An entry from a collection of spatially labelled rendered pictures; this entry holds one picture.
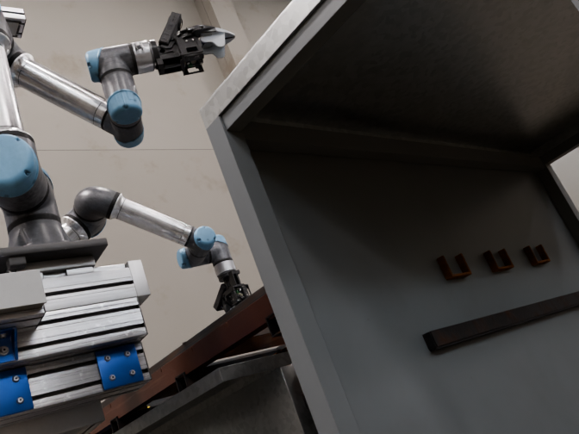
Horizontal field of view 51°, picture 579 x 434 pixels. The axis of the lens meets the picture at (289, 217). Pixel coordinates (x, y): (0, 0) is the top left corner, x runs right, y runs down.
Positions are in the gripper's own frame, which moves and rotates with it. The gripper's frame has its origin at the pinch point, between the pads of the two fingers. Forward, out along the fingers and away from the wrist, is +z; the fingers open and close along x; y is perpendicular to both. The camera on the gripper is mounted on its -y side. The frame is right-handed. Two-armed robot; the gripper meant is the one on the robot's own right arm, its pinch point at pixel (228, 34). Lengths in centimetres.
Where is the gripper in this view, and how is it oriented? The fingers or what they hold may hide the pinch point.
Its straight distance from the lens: 159.5
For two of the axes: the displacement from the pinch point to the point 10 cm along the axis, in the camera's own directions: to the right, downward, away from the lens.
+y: 3.4, 8.3, -4.4
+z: 9.3, -2.5, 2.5
